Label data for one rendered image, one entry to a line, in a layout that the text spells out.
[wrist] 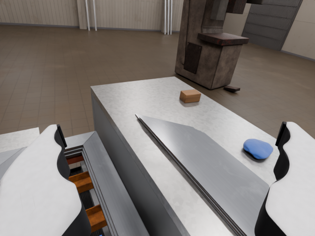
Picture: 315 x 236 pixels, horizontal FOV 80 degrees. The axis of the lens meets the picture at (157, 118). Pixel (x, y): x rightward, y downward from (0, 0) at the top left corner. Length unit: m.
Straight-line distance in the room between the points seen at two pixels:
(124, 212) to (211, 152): 0.38
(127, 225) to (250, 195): 0.40
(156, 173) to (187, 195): 0.12
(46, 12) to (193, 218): 9.88
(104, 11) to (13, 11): 3.53
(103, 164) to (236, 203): 0.57
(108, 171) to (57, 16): 9.46
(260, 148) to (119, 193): 0.57
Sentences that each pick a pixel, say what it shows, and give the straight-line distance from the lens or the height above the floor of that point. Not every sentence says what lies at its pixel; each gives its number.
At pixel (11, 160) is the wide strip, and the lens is 1.05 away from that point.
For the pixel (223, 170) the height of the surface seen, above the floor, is 1.07.
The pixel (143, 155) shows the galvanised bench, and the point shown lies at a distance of 0.68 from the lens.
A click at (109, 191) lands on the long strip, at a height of 0.86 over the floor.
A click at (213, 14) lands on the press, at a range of 3.74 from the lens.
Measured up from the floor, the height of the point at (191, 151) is 1.07.
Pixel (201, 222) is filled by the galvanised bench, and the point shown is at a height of 1.05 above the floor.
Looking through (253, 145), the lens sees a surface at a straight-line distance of 0.82.
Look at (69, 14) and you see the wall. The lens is 10.09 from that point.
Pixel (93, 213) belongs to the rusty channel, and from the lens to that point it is 0.99.
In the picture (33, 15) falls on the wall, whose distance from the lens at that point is 10.14.
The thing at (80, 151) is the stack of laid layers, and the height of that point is 0.83.
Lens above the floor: 1.52
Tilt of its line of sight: 32 degrees down
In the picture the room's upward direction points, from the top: 7 degrees clockwise
